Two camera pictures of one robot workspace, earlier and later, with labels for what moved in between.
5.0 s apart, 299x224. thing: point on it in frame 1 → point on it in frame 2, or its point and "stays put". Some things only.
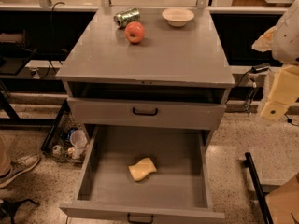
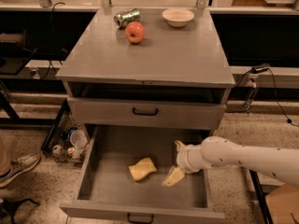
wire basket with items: [66, 139] stays put
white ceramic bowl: [177, 17] stays put
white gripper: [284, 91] → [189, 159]
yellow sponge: [142, 168] stays put
